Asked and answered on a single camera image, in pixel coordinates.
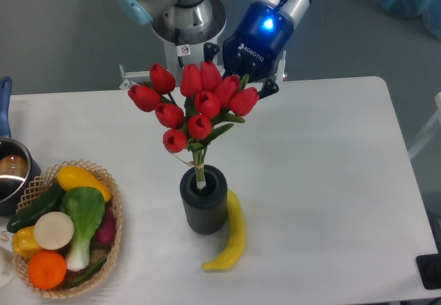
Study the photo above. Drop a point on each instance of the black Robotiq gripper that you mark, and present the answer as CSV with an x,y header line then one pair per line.
x,y
253,47

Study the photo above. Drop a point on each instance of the red tulip bouquet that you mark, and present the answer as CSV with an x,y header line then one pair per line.
x,y
195,110

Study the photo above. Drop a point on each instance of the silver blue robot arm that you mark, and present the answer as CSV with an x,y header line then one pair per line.
x,y
189,30

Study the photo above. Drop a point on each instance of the dark grey ribbed vase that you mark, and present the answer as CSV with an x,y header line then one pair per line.
x,y
205,209

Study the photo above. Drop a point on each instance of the yellow banana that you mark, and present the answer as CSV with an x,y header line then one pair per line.
x,y
237,241

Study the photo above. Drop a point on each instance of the yellow squash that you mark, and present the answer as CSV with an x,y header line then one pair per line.
x,y
72,176

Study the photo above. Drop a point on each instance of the green bok choy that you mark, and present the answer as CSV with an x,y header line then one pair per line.
x,y
85,206

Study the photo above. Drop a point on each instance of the purple sweet potato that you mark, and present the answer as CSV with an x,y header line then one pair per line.
x,y
107,230

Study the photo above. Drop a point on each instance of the woven wicker basket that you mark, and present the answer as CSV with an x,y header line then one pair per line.
x,y
35,189

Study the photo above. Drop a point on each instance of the green cucumber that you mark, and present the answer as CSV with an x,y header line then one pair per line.
x,y
47,202

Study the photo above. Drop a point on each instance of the white round radish slice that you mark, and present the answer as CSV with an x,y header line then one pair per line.
x,y
53,230

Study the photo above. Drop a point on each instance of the green chili pepper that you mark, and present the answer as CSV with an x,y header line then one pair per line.
x,y
87,274

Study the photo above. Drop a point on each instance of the black device at edge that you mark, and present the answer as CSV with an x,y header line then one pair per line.
x,y
429,270

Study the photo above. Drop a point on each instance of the yellow bell pepper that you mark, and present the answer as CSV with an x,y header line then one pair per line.
x,y
24,243

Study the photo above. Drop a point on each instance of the orange fruit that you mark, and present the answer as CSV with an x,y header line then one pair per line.
x,y
46,269

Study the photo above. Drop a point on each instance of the small garlic piece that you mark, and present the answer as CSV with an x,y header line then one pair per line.
x,y
4,237

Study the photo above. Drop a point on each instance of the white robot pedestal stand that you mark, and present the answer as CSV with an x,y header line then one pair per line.
x,y
177,56

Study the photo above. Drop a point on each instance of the blue handled saucepan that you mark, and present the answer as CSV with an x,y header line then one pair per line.
x,y
18,167

